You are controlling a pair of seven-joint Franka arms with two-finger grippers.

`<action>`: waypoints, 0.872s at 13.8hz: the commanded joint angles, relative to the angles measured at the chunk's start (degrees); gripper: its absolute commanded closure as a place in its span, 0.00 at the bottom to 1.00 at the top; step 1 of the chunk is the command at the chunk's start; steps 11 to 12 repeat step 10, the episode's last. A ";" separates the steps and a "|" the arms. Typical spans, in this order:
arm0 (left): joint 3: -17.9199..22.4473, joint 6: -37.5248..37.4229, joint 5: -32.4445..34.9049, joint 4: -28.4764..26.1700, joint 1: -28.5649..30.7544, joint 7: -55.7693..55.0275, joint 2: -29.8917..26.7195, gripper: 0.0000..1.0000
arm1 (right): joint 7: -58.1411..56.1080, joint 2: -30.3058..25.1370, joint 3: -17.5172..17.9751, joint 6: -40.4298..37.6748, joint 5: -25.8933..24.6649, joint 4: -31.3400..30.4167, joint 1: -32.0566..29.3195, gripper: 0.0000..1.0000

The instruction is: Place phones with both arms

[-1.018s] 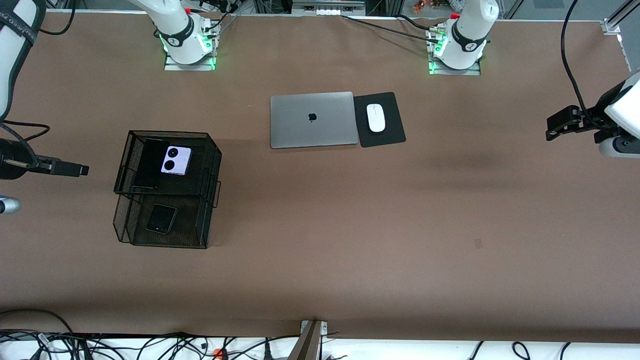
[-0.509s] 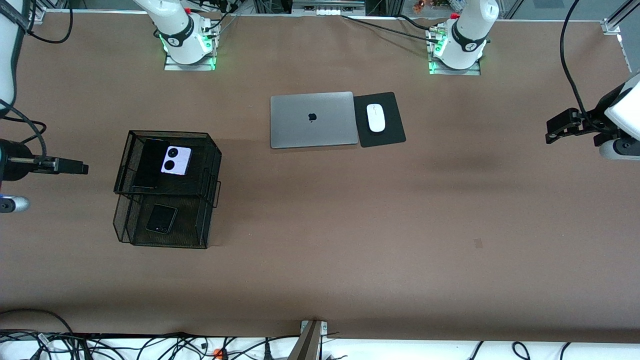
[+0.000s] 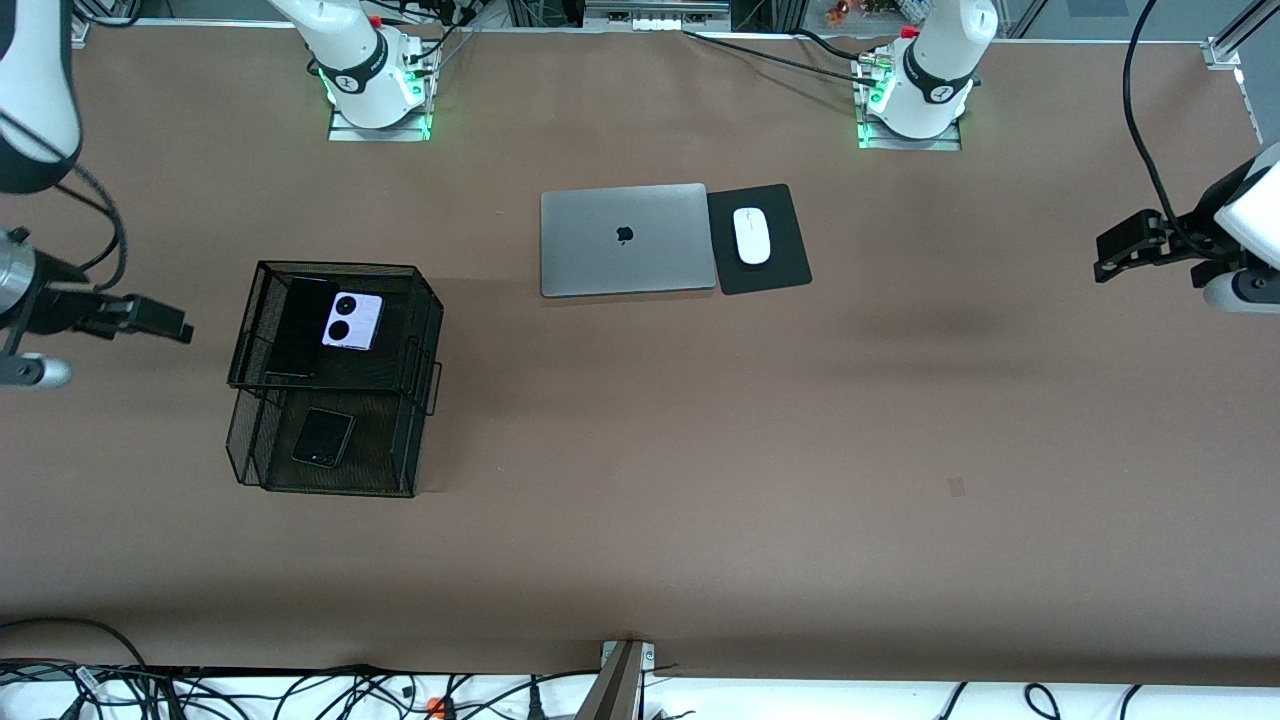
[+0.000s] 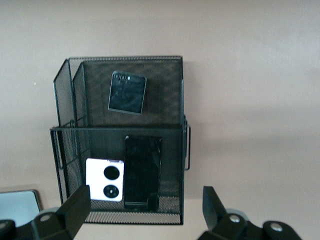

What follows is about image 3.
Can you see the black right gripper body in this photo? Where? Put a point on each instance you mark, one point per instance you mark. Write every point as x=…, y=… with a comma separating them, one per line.
x=62, y=306

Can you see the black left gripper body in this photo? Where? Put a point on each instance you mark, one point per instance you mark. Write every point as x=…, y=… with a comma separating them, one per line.
x=1187, y=243

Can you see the black slab smartphone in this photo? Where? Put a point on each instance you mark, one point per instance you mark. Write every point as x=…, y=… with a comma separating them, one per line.
x=298, y=330

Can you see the black flip phone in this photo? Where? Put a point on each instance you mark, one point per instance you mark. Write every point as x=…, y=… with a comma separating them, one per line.
x=322, y=437

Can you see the lavender flip phone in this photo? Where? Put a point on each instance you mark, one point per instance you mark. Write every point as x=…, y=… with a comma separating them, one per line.
x=368, y=320

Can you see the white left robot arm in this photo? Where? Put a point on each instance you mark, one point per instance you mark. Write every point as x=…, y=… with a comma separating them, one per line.
x=940, y=50

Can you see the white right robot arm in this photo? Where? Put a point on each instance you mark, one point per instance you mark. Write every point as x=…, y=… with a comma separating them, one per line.
x=350, y=40

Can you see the black two-tier mesh tray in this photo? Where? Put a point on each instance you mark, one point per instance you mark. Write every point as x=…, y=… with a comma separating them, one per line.
x=400, y=330

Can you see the black mouse pad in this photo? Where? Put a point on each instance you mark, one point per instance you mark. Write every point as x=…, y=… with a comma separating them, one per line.
x=785, y=270

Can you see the small orange figurine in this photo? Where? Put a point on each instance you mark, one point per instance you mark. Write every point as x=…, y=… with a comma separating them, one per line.
x=838, y=10

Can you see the white computer mouse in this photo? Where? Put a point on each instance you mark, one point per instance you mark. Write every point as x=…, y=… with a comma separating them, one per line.
x=752, y=235

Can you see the silver closed laptop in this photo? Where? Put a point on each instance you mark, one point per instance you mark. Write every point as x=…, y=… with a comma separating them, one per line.
x=600, y=260

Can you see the grey power strip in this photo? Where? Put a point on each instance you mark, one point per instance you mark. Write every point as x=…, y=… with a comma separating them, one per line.
x=655, y=22

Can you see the aluminium frame corner rail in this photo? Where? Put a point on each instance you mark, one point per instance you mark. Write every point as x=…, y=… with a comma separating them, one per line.
x=1222, y=50
x=80, y=35

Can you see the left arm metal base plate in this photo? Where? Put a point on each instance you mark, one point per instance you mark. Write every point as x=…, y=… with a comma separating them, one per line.
x=950, y=145

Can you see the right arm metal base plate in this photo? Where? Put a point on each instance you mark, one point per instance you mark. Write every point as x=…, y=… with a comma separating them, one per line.
x=350, y=133

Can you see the grey metal camera bracket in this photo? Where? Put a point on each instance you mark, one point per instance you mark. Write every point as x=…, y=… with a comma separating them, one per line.
x=615, y=690

